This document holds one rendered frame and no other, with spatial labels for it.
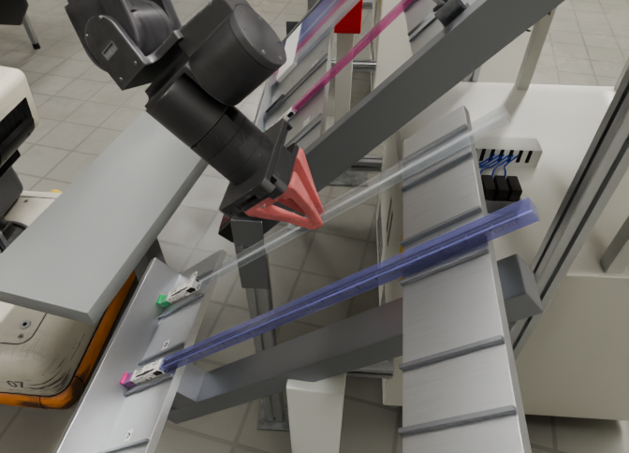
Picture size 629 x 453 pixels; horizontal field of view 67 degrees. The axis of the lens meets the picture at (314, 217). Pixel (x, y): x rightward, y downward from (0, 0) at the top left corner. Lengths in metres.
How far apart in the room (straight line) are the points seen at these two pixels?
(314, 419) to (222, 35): 0.40
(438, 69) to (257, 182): 0.30
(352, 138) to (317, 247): 1.08
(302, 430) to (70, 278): 0.54
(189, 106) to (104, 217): 0.66
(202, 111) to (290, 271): 1.26
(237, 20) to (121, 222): 0.71
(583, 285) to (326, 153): 0.54
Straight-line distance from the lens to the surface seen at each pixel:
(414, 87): 0.64
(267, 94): 1.11
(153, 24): 0.45
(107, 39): 0.44
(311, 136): 0.76
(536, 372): 1.23
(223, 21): 0.40
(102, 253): 0.99
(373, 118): 0.66
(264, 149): 0.44
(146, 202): 1.06
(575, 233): 0.82
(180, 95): 0.42
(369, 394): 1.42
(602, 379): 1.31
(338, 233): 1.77
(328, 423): 0.57
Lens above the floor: 1.27
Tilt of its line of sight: 44 degrees down
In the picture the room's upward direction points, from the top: straight up
